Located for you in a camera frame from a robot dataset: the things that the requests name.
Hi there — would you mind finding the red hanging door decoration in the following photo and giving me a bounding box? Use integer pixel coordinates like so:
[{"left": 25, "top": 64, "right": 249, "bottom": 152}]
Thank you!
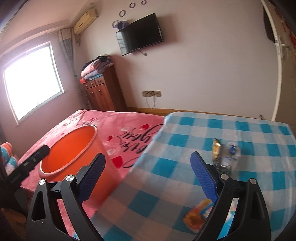
[{"left": 273, "top": 6, "right": 293, "bottom": 34}]

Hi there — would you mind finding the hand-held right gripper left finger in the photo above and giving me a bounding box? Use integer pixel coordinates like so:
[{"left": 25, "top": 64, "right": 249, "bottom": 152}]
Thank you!
[{"left": 26, "top": 153, "right": 105, "bottom": 241}]

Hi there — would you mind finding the brown wooden cabinet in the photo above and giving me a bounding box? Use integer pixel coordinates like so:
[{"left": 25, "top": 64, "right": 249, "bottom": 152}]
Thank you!
[{"left": 83, "top": 65, "right": 126, "bottom": 112}]

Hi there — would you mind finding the orange plastic bucket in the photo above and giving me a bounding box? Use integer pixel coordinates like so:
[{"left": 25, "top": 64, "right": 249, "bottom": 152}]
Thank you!
[{"left": 38, "top": 125, "right": 121, "bottom": 207}]

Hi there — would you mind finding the wooden baseboard rail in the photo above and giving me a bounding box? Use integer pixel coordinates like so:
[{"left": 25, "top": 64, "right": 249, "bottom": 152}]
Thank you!
[{"left": 127, "top": 107, "right": 273, "bottom": 120}]

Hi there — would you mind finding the blue white checkered tablecloth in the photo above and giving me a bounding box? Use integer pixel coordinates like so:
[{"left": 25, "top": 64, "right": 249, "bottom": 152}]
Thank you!
[{"left": 89, "top": 112, "right": 296, "bottom": 241}]

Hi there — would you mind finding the beige wall air conditioner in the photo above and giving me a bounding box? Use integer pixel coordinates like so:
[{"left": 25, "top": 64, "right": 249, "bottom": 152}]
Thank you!
[{"left": 73, "top": 9, "right": 99, "bottom": 35}]

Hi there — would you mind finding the purple wall ornament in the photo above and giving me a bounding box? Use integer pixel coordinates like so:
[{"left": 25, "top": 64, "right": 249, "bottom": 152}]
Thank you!
[{"left": 112, "top": 20, "right": 129, "bottom": 29}]

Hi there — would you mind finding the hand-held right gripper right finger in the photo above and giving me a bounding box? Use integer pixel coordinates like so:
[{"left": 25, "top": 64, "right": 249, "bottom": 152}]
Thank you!
[{"left": 190, "top": 152, "right": 271, "bottom": 241}]

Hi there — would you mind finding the silver door handle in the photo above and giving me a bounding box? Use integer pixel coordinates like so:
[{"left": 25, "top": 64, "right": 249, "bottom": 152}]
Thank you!
[{"left": 275, "top": 36, "right": 290, "bottom": 62}]

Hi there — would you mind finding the small white blue-lettered packet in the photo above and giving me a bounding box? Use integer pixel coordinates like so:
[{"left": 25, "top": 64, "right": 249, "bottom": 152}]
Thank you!
[{"left": 221, "top": 141, "right": 242, "bottom": 173}]

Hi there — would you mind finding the gold and black sachet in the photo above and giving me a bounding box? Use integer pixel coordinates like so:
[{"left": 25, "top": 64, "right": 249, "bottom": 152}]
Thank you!
[{"left": 211, "top": 138, "right": 222, "bottom": 166}]

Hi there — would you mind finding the bright window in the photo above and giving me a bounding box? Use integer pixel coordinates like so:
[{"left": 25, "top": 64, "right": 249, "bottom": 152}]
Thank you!
[{"left": 3, "top": 41, "right": 64, "bottom": 127}]

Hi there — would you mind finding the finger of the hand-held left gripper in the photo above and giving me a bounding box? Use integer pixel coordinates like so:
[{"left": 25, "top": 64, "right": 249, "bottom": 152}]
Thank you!
[{"left": 21, "top": 145, "right": 50, "bottom": 172}]

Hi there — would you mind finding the colourful striped cushion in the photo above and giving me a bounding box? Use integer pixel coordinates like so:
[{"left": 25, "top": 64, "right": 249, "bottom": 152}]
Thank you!
[{"left": 0, "top": 142, "right": 18, "bottom": 176}]

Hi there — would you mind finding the dark bag on door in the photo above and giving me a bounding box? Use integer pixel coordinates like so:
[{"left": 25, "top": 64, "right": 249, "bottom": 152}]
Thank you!
[{"left": 264, "top": 7, "right": 277, "bottom": 43}]

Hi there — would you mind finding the stack of folded blankets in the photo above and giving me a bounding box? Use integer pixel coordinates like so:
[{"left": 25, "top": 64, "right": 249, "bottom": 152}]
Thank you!
[{"left": 80, "top": 55, "right": 114, "bottom": 81}]

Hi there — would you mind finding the black wall television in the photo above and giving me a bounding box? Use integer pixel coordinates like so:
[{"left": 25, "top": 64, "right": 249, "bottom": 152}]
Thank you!
[{"left": 116, "top": 13, "right": 164, "bottom": 56}]

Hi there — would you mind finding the blue and yellow tissue pack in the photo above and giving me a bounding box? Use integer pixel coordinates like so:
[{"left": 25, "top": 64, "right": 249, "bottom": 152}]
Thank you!
[{"left": 184, "top": 198, "right": 238, "bottom": 233}]

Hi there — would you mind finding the checked grey curtain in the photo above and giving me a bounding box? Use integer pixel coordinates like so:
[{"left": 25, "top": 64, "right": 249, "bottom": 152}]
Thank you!
[{"left": 58, "top": 28, "right": 89, "bottom": 110}]

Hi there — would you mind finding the white door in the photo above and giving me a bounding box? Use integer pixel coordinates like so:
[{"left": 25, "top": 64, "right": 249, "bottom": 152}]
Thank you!
[{"left": 261, "top": 0, "right": 296, "bottom": 127}]

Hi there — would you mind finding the pink printed blanket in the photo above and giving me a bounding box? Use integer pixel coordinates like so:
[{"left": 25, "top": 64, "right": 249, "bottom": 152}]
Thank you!
[{"left": 17, "top": 109, "right": 166, "bottom": 234}]

